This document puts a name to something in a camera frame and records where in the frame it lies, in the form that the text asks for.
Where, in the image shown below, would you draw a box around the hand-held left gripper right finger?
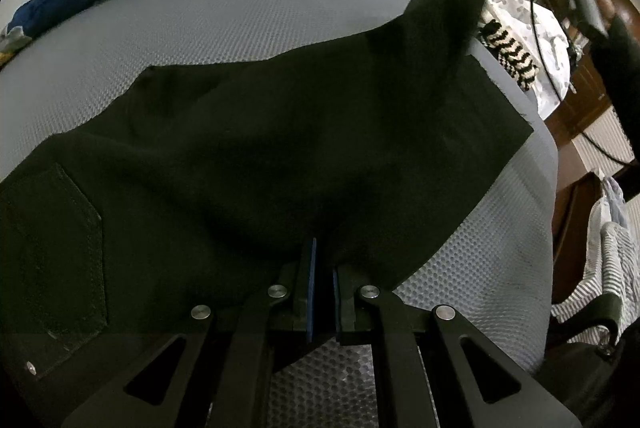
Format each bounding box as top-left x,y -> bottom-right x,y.
331,264 -> 583,428

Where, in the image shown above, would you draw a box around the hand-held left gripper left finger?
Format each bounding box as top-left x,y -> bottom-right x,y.
60,237 -> 319,428

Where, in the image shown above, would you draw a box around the black pants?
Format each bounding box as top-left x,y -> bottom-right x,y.
0,0 -> 533,409

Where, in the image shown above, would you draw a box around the person's right forearm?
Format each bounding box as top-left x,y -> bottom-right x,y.
585,0 -> 640,144

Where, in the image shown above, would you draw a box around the white dotted cloth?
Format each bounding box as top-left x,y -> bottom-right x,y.
480,0 -> 588,119

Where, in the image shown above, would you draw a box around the black and white striped cloth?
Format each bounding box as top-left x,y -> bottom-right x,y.
477,19 -> 541,90

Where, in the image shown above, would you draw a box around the brown wooden cabinet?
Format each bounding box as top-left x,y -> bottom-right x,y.
542,0 -> 640,309

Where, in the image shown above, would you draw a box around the grey striped shirt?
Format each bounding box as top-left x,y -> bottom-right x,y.
550,175 -> 640,339

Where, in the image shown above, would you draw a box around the grey mesh mattress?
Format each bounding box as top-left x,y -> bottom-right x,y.
0,0 -> 558,428

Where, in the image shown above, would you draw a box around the black cable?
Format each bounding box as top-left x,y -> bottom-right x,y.
529,0 -> 632,169

